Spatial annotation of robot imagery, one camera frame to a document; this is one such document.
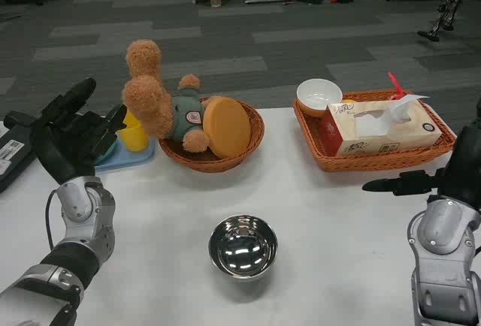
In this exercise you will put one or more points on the beige tissue box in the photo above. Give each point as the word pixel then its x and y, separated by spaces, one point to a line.
pixel 379 142

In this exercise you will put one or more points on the teal plastic item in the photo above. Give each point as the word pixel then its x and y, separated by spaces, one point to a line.
pixel 109 151

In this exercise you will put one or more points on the dark flat device with label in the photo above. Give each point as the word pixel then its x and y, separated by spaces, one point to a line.
pixel 11 153

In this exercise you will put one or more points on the brown plush teddy bear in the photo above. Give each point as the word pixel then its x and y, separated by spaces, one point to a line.
pixel 146 100

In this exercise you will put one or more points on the orange round disc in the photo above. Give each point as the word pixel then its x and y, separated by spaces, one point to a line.
pixel 227 127

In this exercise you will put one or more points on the white ceramic bowl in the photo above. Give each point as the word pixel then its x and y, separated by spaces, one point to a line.
pixel 319 93

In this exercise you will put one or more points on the standing background robot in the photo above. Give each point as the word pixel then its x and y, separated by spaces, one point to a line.
pixel 449 3

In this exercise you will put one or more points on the round wicker basket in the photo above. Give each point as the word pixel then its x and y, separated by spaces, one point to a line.
pixel 210 162

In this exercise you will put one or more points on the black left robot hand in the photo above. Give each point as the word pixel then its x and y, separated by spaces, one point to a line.
pixel 64 153

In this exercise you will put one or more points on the shiny metal bowl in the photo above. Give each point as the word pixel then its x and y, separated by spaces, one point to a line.
pixel 244 251

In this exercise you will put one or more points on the small orange fruit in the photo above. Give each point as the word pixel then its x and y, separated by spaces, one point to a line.
pixel 348 101

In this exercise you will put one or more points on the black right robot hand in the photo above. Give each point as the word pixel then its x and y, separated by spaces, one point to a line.
pixel 464 168

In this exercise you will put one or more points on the yellow plastic cup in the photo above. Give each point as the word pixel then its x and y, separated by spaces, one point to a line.
pixel 133 134

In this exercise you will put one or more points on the rectangular wicker basket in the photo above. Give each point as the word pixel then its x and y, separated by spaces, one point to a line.
pixel 376 162

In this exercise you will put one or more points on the light blue plastic tray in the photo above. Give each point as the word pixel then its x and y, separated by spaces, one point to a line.
pixel 131 159

